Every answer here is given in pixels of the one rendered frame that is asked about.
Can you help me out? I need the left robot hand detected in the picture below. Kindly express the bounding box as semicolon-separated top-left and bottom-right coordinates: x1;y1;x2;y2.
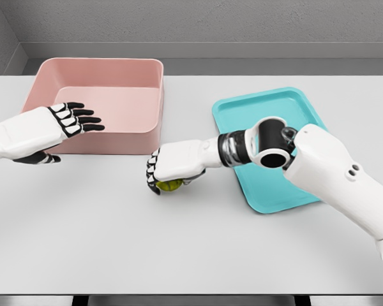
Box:
1;101;106;166

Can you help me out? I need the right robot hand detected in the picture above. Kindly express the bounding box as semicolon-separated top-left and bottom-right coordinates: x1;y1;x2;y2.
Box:
145;140;207;196

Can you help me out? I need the yellow-green tennis ball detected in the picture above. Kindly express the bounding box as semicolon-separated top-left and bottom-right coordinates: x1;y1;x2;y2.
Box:
156;179;183;193

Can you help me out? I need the pink basket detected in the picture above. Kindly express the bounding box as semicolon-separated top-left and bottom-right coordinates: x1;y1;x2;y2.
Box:
20;57;165;156

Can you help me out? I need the blue tray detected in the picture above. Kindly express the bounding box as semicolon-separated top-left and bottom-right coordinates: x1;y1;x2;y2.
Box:
211;87;330;215

